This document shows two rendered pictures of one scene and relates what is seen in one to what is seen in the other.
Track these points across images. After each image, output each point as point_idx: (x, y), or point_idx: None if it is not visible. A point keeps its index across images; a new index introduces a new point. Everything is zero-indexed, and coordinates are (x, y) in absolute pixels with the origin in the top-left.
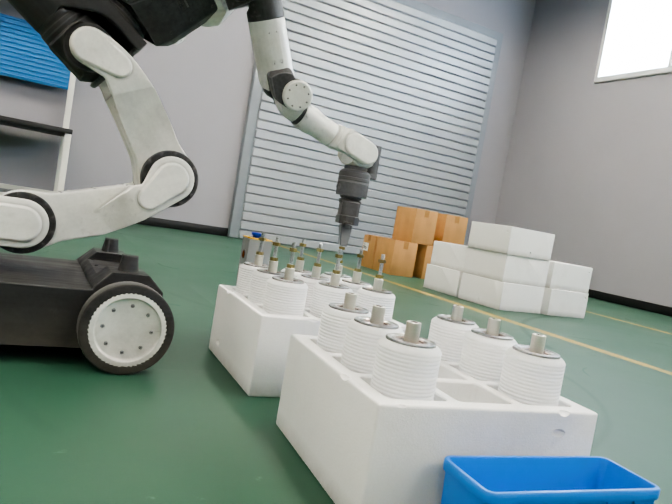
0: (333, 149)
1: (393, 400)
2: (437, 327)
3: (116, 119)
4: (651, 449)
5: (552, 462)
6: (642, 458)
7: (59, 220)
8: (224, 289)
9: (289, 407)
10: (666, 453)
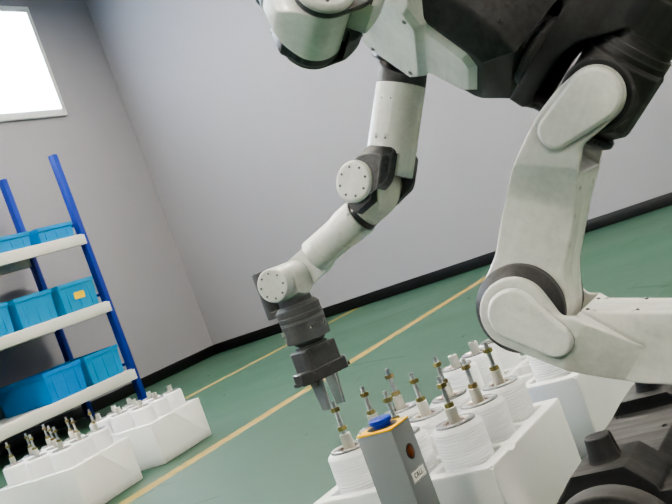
0: (326, 268)
1: None
2: (477, 367)
3: (581, 202)
4: (309, 498)
5: None
6: None
7: None
8: (505, 454)
9: (603, 419)
10: (307, 496)
